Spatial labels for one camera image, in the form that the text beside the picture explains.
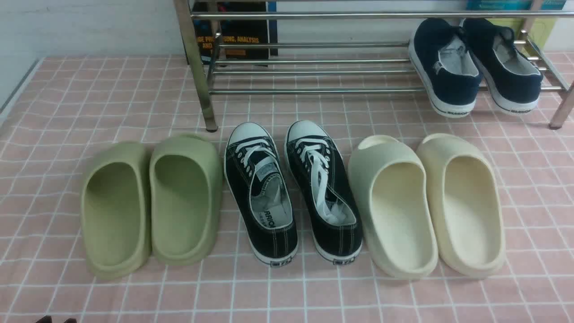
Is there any green slide slipper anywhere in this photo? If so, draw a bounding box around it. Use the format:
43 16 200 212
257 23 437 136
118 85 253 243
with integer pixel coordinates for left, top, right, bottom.
149 133 223 266
80 141 152 280

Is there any right cream slide slipper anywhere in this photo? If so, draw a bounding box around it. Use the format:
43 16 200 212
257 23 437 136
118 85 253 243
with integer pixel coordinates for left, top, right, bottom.
416 133 505 279

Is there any teal and yellow book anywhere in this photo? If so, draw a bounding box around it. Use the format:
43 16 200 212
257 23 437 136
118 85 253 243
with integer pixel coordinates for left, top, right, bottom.
466 0 566 49

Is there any right green slide slipper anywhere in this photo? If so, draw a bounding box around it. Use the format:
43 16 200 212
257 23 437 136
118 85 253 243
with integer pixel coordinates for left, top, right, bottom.
149 133 223 266

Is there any left cream slide slipper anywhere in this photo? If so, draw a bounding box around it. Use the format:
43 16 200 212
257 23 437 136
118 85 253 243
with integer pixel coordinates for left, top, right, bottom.
347 135 438 279

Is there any left navy slip-on shoe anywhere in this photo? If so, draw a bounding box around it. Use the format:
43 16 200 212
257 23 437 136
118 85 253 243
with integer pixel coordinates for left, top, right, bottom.
408 17 483 118

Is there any pink checkered tablecloth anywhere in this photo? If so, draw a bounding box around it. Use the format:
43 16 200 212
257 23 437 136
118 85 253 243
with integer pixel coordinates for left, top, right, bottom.
0 56 573 323

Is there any black image processing book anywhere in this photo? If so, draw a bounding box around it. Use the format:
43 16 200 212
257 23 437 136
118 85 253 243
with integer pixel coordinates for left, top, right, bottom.
193 1 278 65

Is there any right navy slip-on shoe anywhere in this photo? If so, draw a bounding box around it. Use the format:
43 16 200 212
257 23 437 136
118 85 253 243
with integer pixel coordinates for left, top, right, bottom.
461 18 543 116

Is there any cream slide slipper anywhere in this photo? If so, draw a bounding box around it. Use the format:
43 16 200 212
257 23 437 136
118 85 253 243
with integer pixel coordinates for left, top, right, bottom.
416 133 505 279
347 135 438 279

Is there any black canvas sneaker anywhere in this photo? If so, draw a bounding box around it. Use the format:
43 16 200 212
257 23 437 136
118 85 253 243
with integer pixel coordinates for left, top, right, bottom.
284 120 363 266
224 122 299 267

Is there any stainless steel shoe rack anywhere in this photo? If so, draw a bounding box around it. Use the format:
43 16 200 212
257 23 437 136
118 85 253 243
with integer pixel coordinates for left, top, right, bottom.
174 0 573 132

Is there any left green slide slipper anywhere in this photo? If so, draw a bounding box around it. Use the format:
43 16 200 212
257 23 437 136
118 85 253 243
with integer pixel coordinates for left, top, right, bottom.
80 141 152 280

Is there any navy slip-on shoe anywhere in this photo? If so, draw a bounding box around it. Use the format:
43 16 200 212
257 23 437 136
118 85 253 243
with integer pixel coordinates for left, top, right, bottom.
408 17 483 118
461 18 543 116

